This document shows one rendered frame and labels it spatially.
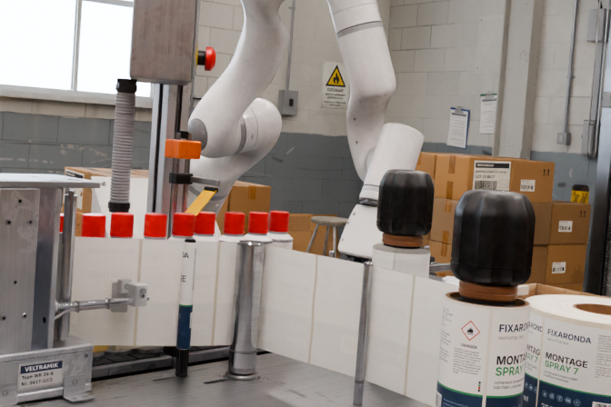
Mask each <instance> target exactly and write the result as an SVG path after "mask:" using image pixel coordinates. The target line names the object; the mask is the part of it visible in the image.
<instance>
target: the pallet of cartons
mask: <svg viewBox="0 0 611 407"><path fill-rule="evenodd" d="M415 170H417V171H421V172H425V173H428V174H430V176H431V178H432V180H433V183H434V187H435V196H434V207H433V219H432V223H431V224H432V228H431V231H430V232H429V233H428V234H427V235H422V236H423V244H422V245H421V246H423V247H425V246H426V245H429V246H430V256H432V257H435V262H436V263H451V259H452V258H451V252H452V240H453V229H454V218H455V210H456V206H457V203H458V202H459V200H460V198H461V196H462V195H463V193H464V192H466V191H468V190H475V189H495V190H504V191H510V192H515V193H519V194H524V195H526V196H527V197H528V198H529V200H530V202H531V204H532V206H533V208H534V212H535V216H536V226H535V236H534V247H533V257H532V267H531V275H530V277H529V279H528V280H527V281H526V283H524V284H531V283H540V284H544V285H549V286H554V287H558V288H563V289H568V290H573V291H578V292H583V282H584V273H585V263H586V245H587V244H588V233H589V222H590V211H591V204H587V203H575V202H567V201H560V200H553V199H552V193H553V183H554V172H555V162H545V161H537V160H527V159H525V158H515V157H504V156H491V155H479V154H451V153H436V152H421V151H420V154H419V157H418V160H417V163H416V169H415Z"/></svg>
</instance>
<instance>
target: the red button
mask: <svg viewBox="0 0 611 407"><path fill-rule="evenodd" d="M215 58H216V55H215V49H214V48H213V47H212V46H207V47H206V48H205V51H198V56H197V65H204V66H205V71H211V70H212V69H213V68H214V67H215Z"/></svg>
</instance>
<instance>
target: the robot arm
mask: <svg viewBox="0 0 611 407"><path fill-rule="evenodd" d="M284 1H285V0H241V3H242V5H243V8H244V12H245V22H244V27H243V31H242V34H241V36H240V39H239V42H238V45H237V48H236V51H235V55H234V58H233V60H232V62H231V64H230V65H229V66H228V68H227V69H226V70H225V72H224V73H223V74H222V75H221V76H220V78H219V79H218V80H217V81H216V82H215V84H214V85H213V86H212V87H211V88H210V89H209V90H208V92H207V93H206V94H205V96H204V97H203V98H202V99H201V101H200V102H199V103H198V105H197V106H196V108H195V110H194V111H193V112H192V114H191V116H190V119H189V122H188V131H187V132H188V133H190V134H193V135H192V141H199V142H201V156H200V159H191V163H190V174H193V175H194V176H196V177H203V178H209V179H216V180H220V186H213V185H208V184H196V183H193V184H189V190H188V204H187V209H188V208H189V207H190V205H191V204H192V203H193V202H194V201H195V199H196V198H197V197H198V196H199V195H200V193H202V192H203V191H204V188H205V186H208V187H214V188H217V189H218V192H217V193H215V194H214V195H213V197H212V198H211V199H210V200H209V201H208V203H207V204H206V205H205V206H204V208H203V209H202V210H201V211H204V212H213V213H215V218H216V217H217V215H218V213H219V212H220V210H221V208H222V206H223V204H224V202H225V199H226V197H227V196H228V195H229V193H230V191H231V189H232V187H233V185H234V183H235V181H236V180H237V179H238V178H239V177H240V176H241V175H242V174H244V173H245V172H247V171H248V170H249V169H250V168H252V167H253V166H254V165H255V164H257V163H258V162H259V161H260V160H261V159H262V158H264V157H265V156H266V155H267V154H268V153H269V152H270V150H271V149H272V148H273V147H274V145H275V143H276V142H277V140H278V137H279V135H280V133H281V129H282V118H281V115H280V113H279V111H278V110H277V108H276V107H275V106H274V105H273V104H272V103H271V102H269V101H267V100H266V99H261V98H257V97H258V96H259V95H260V94H261V93H263V92H264V90H265V89H266V88H267V87H268V86H269V85H270V83H271V82H272V80H273V79H274V77H275V74H276V72H277V70H278V68H279V66H280V64H281V62H282V59H283V57H284V54H285V50H286V48H287V44H288V39H289V33H288V29H287V27H286V25H285V22H284V21H283V19H282V18H281V17H280V15H279V13H278V11H279V7H280V5H281V4H282V3H283V2H284ZM326 1H327V2H328V5H329V8H330V12H331V16H332V19H333V23H334V27H335V30H336V37H337V41H338V43H339V47H340V51H341V55H342V58H343V61H344V65H345V69H346V74H347V78H348V82H349V85H350V99H349V103H348V107H347V112H346V133H347V139H348V143H349V148H350V152H351V155H352V158H353V162H354V165H355V168H356V171H357V174H358V176H359V177H360V179H361V180H362V181H363V182H364V185H363V189H362V192H361V193H360V197H359V199H360V200H362V202H360V204H357V205H356V207H355V208H354V210H353V212H352V213H351V215H350V217H349V219H348V221H347V223H346V227H345V230H344V231H343V234H342V236H341V239H340V242H339V245H338V251H339V252H340V253H342V254H341V256H340V258H339V259H342V260H346V261H350V262H355V263H364V262H372V252H373V247H374V245H376V244H378V243H382V238H383V237H382V232H380V231H379V230H378V229H377V227H376V220H377V219H376V215H377V203H378V191H379V184H380V181H381V179H382V177H383V176H384V174H385V172H386V171H388V170H393V169H407V170H415V169H416V163H417V160H418V157H419V154H420V151H421V148H422V145H423V142H424V136H423V135H422V134H421V133H420V132H419V131H417V130H416V129H414V128H412V127H410V126H407V125H404V124H396V123H387V124H385V113H386V106H387V104H388V101H389V100H390V98H391V96H392V95H393V93H394V92H395V89H396V78H395V73H394V68H393V65H392V61H391V57H390V54H389V50H388V46H387V41H386V35H385V31H384V27H383V24H382V20H381V16H380V13H379V9H378V5H377V1H376V0H326Z"/></svg>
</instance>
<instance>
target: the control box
mask: <svg viewBox="0 0 611 407"><path fill-rule="evenodd" d="M200 4H201V0H133V13H132V28H131V43H130V57H129V73H128V74H129V77H130V78H131V79H135V80H137V82H138V83H149V84H176V85H188V84H189V83H192V82H193V81H194V80H195V76H196V68H197V56H198V31H199V17H200Z"/></svg>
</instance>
